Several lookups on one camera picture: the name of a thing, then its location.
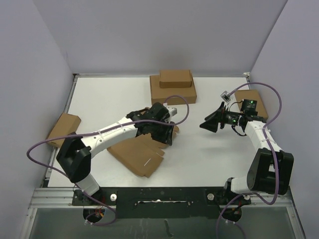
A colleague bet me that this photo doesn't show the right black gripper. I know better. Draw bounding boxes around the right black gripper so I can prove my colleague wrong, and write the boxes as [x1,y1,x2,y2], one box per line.
[199,102,243,133]

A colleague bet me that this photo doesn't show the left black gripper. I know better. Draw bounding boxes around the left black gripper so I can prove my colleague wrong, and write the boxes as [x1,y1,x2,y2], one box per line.
[150,118,173,145]

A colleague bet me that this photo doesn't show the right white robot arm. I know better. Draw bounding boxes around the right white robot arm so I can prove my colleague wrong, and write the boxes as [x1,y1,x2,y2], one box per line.
[200,99,294,204]

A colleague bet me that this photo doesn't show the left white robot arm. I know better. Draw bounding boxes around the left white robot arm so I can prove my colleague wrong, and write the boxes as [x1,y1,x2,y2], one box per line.
[56,103,177,205]

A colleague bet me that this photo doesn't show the large closed cardboard box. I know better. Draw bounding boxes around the large closed cardboard box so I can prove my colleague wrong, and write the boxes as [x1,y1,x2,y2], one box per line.
[150,75,197,106]

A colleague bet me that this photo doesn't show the small closed cardboard box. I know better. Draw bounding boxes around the small closed cardboard box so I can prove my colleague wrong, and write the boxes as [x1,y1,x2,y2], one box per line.
[159,70,192,88]

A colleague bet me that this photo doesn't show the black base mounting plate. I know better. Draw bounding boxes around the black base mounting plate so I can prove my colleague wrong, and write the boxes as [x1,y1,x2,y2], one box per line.
[72,187,251,222]

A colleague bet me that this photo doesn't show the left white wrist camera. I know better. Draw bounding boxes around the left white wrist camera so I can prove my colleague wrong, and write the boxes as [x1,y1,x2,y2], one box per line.
[163,103,177,117]

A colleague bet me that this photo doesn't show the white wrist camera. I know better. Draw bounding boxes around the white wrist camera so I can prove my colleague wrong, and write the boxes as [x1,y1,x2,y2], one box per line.
[220,91,232,103]
[163,103,177,117]

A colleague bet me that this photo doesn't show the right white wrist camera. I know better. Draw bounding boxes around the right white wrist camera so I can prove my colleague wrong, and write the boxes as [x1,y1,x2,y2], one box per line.
[220,91,232,103]

